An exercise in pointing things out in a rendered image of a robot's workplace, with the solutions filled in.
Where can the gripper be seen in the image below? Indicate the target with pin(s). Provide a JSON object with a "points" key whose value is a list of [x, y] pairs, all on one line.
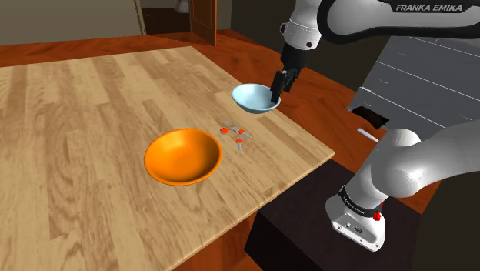
{"points": [[293, 58]]}

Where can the light blue bowl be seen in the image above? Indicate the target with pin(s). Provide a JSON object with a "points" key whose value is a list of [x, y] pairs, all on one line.
{"points": [[252, 98]]}

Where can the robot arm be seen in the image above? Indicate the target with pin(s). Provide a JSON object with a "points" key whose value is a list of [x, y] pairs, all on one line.
{"points": [[393, 161]]}

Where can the silver tool with orange knobs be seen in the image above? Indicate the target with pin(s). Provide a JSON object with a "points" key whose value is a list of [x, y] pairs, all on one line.
{"points": [[236, 132]]}

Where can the brown wooden door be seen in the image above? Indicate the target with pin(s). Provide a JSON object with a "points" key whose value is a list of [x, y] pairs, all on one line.
{"points": [[203, 18]]}

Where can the orange bowl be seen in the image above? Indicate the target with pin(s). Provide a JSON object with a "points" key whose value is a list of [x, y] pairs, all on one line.
{"points": [[182, 156]]}

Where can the grey chest of drawers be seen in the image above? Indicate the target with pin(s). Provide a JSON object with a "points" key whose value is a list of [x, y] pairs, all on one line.
{"points": [[423, 86]]}

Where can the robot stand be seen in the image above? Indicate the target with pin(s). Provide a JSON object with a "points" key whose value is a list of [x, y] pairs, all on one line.
{"points": [[330, 225]]}

